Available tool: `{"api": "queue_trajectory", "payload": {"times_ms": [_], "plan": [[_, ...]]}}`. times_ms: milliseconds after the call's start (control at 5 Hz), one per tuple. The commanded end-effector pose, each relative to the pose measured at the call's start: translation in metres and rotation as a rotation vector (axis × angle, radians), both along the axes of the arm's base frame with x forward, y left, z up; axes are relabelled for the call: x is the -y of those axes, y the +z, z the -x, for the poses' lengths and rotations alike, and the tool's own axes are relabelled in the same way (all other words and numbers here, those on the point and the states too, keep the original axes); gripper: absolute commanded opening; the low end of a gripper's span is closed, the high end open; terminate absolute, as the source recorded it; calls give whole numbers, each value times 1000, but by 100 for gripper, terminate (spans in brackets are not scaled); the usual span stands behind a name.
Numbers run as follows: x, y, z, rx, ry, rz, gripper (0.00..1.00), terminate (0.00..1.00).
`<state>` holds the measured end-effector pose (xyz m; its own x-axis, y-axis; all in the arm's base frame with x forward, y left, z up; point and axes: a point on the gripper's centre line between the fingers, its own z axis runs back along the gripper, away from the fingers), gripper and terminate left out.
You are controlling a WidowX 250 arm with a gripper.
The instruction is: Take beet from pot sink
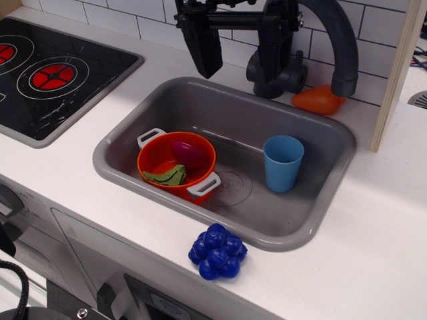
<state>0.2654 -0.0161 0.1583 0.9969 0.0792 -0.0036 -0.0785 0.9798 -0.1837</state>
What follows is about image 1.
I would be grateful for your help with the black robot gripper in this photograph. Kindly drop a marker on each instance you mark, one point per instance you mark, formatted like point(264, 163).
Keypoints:
point(200, 20)

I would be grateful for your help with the blue plastic cup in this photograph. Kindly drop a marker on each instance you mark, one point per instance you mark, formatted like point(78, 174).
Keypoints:
point(282, 159)

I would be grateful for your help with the orange toy pot grey handles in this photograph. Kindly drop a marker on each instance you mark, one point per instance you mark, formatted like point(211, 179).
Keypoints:
point(155, 156)

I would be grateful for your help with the grey plastic sink basin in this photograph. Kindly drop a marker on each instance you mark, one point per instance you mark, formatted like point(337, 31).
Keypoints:
point(237, 124)

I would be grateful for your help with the orange toy carrot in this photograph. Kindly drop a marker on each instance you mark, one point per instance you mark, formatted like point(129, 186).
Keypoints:
point(319, 100)

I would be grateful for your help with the dark grey toy faucet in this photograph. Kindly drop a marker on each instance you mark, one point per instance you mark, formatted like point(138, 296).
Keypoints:
point(294, 74)

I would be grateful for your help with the light wooden side panel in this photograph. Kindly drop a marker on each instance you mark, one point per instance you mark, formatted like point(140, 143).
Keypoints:
point(414, 18)

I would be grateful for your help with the grey floor drain grate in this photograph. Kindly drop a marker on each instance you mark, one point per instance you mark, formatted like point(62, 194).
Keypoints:
point(419, 100)

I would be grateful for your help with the black toy stove top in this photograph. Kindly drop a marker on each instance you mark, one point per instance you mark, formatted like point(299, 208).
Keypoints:
point(50, 79)

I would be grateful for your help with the blue toy grape bunch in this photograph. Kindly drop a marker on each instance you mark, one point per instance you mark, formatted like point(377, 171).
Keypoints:
point(217, 253)

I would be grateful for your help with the dark dishwasher control panel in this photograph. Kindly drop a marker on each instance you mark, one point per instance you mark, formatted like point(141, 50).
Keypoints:
point(157, 304)

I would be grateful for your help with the grey oven knob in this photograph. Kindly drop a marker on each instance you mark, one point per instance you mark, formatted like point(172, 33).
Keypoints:
point(11, 204)

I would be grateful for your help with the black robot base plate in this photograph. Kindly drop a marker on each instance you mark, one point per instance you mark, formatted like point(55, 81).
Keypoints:
point(59, 305)

